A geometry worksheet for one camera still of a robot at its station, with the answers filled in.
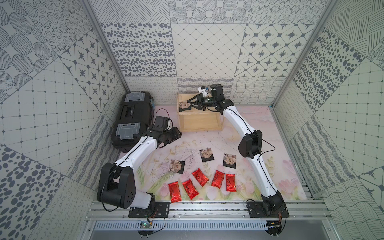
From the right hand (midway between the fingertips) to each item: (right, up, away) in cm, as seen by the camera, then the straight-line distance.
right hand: (189, 104), depth 89 cm
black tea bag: (-3, -1, +1) cm, 3 cm away
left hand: (-6, -17, -2) cm, 18 cm away
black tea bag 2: (+11, -32, +3) cm, 34 cm away
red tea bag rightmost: (+24, -45, -8) cm, 51 cm away
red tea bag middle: (+7, -42, -6) cm, 43 cm away
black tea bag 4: (-7, -38, -1) cm, 38 cm away
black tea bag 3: (+25, -35, +1) cm, 43 cm away
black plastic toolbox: (-33, -9, +1) cm, 34 cm away
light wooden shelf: (+4, -10, +21) cm, 24 cm away
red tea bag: (+1, -47, -11) cm, 48 cm away
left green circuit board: (-20, -61, -18) cm, 67 cm away
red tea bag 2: (+16, -43, -8) cm, 47 cm away
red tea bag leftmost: (-7, -49, -10) cm, 50 cm away
